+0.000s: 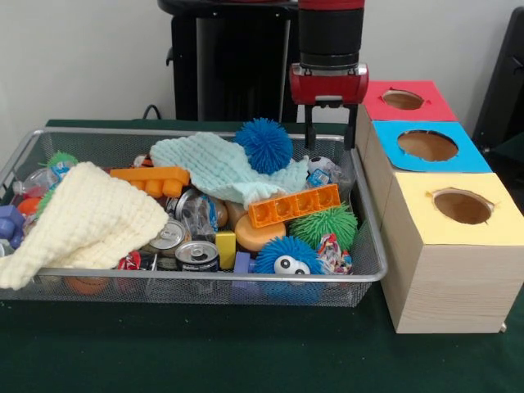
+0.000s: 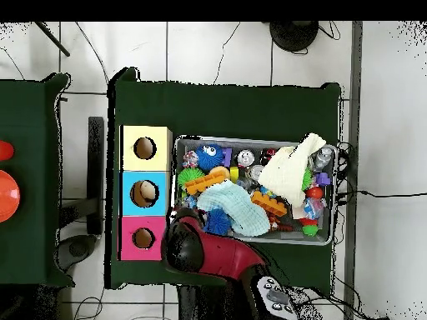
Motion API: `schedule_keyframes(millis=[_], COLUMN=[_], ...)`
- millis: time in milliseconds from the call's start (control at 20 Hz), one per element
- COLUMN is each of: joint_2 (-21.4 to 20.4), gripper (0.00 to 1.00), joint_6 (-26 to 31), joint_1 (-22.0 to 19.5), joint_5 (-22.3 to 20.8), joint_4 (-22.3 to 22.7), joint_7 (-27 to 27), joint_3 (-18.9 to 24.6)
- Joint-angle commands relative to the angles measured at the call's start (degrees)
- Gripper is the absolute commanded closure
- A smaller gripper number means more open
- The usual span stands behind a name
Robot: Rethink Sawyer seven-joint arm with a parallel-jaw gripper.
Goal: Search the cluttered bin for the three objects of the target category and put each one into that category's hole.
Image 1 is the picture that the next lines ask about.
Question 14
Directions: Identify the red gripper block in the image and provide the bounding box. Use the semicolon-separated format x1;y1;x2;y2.
290;64;369;150

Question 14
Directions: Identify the crushed clear plastic bottle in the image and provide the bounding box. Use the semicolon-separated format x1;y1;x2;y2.
305;154;355;201

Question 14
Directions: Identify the wooden box with three holes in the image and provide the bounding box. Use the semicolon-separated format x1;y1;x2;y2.
346;79;524;334

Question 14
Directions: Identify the shallow clear mesh bin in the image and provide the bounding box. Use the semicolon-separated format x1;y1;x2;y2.
0;127;389;308

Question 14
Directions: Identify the plain blue spiky ball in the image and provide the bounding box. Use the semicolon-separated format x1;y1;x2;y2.
235;117;294;174

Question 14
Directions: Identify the long orange toy brick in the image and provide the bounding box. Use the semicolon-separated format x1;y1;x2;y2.
248;183;341;228

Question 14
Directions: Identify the large green spiky ball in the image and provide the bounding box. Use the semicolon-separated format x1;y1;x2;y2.
288;203;359;251

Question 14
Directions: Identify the pale blue waffle cloth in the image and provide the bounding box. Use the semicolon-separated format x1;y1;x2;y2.
149;132;310;210

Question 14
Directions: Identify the blue spiky ball with eyes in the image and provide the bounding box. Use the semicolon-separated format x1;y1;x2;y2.
253;236;325;304

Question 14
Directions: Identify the black upright panel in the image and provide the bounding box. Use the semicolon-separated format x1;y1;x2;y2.
475;7;524;152

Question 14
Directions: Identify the black drink can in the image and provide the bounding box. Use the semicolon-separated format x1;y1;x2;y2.
175;240;220;273

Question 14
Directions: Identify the orange toy brick with studs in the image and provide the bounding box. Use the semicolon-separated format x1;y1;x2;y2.
110;166;191;198

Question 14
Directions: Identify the silver drink can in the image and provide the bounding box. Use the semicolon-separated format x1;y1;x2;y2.
147;219;191;255

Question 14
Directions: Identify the dark green table cloth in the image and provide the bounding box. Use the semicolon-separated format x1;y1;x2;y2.
0;119;524;393

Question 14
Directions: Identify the cream yellow knitted cloth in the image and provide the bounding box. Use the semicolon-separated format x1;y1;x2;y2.
0;161;169;291

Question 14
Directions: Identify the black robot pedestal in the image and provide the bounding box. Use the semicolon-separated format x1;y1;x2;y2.
158;0;305;124

